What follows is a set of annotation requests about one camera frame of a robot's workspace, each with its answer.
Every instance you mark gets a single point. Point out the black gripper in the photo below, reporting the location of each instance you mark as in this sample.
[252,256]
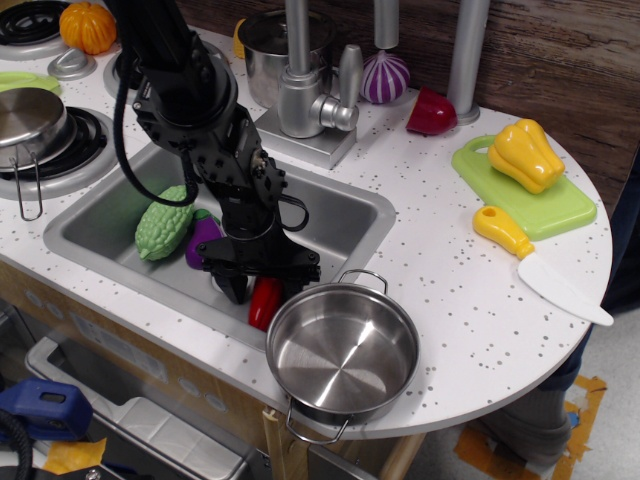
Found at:
[232,260]

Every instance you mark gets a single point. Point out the red toy chili pepper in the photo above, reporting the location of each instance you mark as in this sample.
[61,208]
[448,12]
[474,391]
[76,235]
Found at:
[267,298]

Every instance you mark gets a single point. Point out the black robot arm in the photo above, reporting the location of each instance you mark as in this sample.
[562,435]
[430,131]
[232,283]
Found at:
[187,105]

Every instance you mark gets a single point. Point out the purple toy eggplant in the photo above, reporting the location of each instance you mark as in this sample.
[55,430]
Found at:
[205,227]

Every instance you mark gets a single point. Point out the tall steel pot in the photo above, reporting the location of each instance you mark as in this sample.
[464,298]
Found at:
[264,37]

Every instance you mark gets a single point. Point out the green toy bitter gourd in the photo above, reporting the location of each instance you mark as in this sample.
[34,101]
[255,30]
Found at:
[161,229]

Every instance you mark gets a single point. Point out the grey toy sink basin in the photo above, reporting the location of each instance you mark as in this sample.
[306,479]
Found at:
[346,225]

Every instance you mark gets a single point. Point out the wooden toy kitchen cabinet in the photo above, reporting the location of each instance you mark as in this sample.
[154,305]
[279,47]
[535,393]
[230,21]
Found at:
[75,343]

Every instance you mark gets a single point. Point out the silver toy faucet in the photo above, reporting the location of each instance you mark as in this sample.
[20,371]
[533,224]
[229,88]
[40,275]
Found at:
[306,123]

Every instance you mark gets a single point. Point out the front left stove burner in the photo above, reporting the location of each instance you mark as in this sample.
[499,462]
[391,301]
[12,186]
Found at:
[87,159]

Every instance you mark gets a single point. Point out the stove burner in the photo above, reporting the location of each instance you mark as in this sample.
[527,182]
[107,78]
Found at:
[31,30]
[113,69]
[87,159]

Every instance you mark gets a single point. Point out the blue clamp tool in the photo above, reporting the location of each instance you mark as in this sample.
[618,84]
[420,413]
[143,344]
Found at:
[48,410]

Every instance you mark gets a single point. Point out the back right stove burner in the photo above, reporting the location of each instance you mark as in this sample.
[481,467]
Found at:
[113,69]

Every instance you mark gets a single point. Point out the purple striped toy onion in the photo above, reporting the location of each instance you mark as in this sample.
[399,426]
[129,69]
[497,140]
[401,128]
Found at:
[385,78]

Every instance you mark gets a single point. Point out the dark red toy vegetable half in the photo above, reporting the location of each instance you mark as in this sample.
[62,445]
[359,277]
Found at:
[432,114]

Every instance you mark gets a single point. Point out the silver stove knob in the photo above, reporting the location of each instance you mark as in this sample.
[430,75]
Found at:
[74,64]

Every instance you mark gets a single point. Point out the orange toy pumpkin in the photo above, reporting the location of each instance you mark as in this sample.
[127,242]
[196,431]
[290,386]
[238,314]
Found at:
[88,27]

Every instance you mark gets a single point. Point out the green toy plate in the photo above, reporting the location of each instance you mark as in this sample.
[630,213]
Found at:
[16,80]

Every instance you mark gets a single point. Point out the grey support pole middle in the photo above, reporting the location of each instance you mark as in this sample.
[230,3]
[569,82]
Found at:
[386,24]

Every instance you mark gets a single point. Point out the grey support pole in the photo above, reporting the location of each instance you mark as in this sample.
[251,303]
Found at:
[467,50]
[386,24]

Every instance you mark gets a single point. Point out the yellow toy bell pepper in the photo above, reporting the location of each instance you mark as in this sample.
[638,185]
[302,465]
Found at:
[522,152]

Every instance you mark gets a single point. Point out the back left stove burner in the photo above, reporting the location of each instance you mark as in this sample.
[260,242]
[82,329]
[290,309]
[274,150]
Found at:
[31,30]

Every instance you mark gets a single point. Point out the person leg with grey sock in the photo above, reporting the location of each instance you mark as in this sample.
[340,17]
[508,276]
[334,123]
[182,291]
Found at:
[536,427]

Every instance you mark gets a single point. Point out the green toy cutting board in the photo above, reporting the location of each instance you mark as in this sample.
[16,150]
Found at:
[552,212]

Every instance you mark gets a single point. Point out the grey support pole right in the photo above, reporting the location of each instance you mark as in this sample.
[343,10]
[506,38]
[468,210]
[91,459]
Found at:
[467,50]

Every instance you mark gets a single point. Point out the steel pot with handles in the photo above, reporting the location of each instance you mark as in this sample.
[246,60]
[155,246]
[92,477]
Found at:
[343,353]

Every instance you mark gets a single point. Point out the steel pan with wire handle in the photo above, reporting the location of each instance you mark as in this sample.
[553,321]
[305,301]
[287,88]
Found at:
[35,128]

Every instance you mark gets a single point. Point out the yellow handled toy knife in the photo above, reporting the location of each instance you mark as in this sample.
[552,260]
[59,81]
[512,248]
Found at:
[497,225]

